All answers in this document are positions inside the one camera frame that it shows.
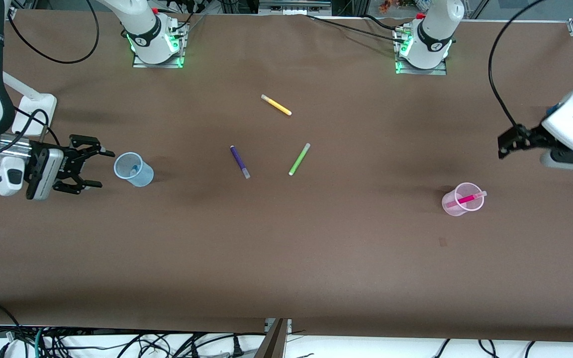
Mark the pink marker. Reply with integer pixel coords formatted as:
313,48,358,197
446,191,487,208

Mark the blue plastic cup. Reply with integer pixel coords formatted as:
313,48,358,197
113,152,155,188

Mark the pink plastic cup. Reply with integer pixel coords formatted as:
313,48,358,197
442,182,486,217

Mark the purple marker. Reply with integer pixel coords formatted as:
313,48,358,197
230,145,251,179

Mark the yellow marker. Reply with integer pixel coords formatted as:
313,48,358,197
261,94,292,116

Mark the green marker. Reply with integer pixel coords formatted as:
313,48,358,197
288,143,311,177

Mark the white mount bracket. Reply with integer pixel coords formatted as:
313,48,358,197
3,72,57,140

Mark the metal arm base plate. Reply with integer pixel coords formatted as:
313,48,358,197
394,29,448,76
132,22,186,69

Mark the black looping arm cable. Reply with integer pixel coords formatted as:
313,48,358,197
7,0,100,65

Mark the black cable across table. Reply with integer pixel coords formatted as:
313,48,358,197
306,14,402,41

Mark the aluminium frame rail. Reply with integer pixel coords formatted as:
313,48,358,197
259,0,333,16

